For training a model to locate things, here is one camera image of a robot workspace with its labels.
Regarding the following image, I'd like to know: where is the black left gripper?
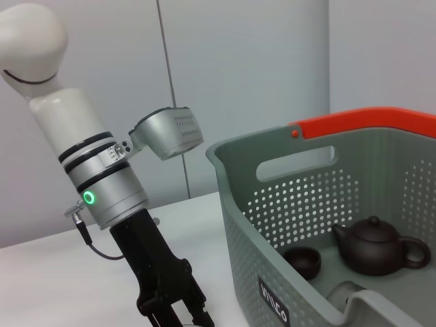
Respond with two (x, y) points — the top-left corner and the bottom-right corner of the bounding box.
(109, 208), (216, 327)

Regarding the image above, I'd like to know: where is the grey perforated plastic storage bin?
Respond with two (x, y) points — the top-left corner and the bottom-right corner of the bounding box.
(205, 125), (436, 327)

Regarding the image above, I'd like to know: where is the glass teacup with black base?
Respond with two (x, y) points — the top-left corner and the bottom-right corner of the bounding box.
(283, 247), (322, 281)

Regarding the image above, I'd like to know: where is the left gripper cable with plug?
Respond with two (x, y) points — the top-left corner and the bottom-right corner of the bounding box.
(63, 200), (125, 260)

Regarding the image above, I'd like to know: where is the orange bin handle clip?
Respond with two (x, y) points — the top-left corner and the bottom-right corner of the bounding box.
(287, 107), (436, 140)

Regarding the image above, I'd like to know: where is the dark clay teapot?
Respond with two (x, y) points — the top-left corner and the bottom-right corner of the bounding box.
(332, 215), (431, 277)

